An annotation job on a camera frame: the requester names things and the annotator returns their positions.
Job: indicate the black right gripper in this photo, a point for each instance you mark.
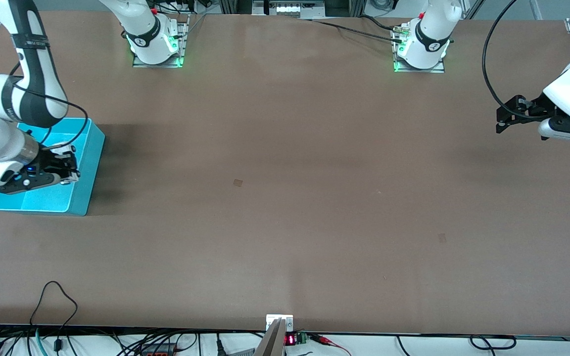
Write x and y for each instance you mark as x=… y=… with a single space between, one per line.
x=47 y=160

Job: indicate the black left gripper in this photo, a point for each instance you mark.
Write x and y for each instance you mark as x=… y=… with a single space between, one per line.
x=538 y=106

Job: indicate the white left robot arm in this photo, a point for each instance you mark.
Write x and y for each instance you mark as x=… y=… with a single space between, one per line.
x=428 y=34

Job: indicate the cyan plastic bin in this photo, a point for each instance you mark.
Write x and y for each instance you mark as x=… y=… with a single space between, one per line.
x=84 y=163

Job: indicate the red power strip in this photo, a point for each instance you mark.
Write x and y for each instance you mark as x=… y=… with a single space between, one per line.
x=159 y=353

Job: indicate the black power plug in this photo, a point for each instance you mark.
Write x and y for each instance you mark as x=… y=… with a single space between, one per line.
x=218 y=346

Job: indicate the device with white lights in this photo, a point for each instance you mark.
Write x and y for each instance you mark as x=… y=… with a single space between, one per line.
x=290 y=8

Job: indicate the white mounting plate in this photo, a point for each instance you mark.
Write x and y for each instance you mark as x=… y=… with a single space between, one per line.
x=271 y=319

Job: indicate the red digit display module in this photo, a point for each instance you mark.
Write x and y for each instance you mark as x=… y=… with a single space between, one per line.
x=290 y=339

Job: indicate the red clip lead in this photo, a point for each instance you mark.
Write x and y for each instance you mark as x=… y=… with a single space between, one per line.
x=322 y=339

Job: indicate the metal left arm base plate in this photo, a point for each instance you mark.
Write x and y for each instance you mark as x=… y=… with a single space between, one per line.
x=436 y=70

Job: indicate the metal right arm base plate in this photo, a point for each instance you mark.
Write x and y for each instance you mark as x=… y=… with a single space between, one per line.
x=161 y=65

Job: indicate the grey aluminium camera pole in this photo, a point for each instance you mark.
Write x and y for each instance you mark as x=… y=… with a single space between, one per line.
x=272 y=343

